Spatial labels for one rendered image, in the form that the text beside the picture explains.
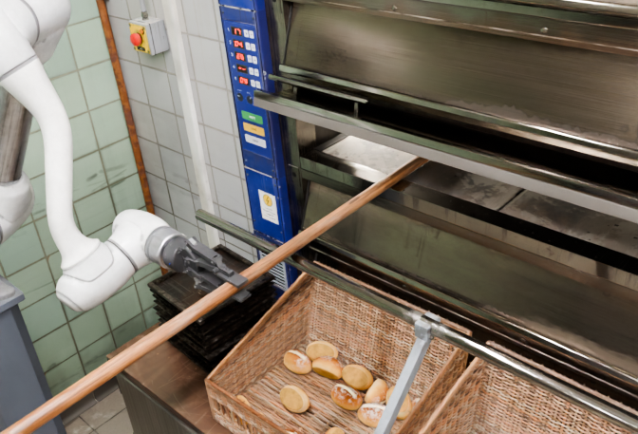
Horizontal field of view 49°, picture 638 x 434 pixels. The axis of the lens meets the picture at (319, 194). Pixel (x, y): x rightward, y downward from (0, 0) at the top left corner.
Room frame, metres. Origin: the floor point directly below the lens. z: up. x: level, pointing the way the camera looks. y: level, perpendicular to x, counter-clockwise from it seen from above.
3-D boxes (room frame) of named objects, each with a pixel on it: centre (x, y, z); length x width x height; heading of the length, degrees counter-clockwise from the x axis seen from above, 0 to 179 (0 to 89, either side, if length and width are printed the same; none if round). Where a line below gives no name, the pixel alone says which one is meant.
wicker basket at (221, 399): (1.39, 0.00, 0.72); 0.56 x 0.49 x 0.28; 46
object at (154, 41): (2.21, 0.49, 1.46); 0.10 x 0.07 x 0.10; 45
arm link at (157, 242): (1.36, 0.36, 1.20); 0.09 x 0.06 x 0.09; 135
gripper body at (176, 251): (1.31, 0.31, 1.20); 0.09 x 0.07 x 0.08; 45
